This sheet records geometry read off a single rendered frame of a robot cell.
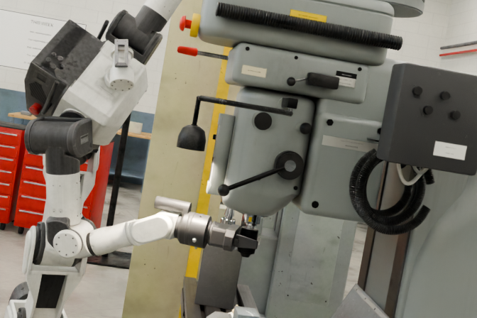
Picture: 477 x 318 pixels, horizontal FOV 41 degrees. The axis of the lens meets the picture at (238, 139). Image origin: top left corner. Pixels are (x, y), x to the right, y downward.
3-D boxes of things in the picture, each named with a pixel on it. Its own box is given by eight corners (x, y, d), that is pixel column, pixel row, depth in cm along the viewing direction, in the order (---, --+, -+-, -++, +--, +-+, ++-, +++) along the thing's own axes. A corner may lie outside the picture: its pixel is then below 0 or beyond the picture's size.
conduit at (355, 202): (348, 230, 142) (365, 138, 141) (331, 216, 158) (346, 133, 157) (426, 242, 144) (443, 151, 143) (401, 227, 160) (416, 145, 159)
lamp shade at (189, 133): (172, 145, 163) (176, 121, 163) (198, 148, 166) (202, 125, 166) (181, 148, 157) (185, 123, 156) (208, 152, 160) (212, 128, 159)
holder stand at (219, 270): (193, 304, 194) (204, 239, 193) (198, 283, 216) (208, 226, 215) (233, 310, 194) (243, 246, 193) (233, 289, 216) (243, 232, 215)
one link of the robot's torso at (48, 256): (24, 260, 217) (43, 124, 218) (76, 262, 224) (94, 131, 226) (30, 269, 203) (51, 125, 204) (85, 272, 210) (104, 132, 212)
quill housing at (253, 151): (222, 213, 156) (244, 84, 154) (216, 199, 177) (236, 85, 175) (297, 224, 158) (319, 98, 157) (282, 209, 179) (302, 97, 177)
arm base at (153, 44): (99, 47, 201) (99, 35, 190) (121, 17, 204) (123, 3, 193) (138, 74, 202) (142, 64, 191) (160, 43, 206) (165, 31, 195)
